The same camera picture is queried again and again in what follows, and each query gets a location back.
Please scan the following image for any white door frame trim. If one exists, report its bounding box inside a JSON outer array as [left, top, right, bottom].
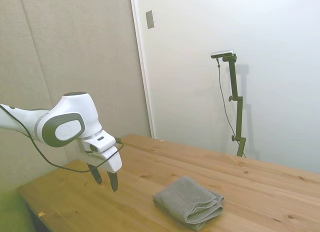
[[129, 0, 156, 139]]

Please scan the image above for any black camera stand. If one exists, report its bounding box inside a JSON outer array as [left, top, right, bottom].
[[221, 54, 247, 158]]

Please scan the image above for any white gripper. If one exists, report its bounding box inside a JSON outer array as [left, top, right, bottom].
[[79, 144, 124, 193]]

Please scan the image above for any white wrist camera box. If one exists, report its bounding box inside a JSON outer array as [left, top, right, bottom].
[[83, 132, 117, 153]]

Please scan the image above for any silver camera on stand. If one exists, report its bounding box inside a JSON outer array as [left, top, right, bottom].
[[210, 49, 235, 59]]

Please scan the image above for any grey folded towel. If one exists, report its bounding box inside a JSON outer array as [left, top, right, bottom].
[[152, 175, 225, 232]]

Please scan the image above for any grey wall plate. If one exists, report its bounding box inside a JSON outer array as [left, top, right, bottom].
[[145, 9, 156, 30]]

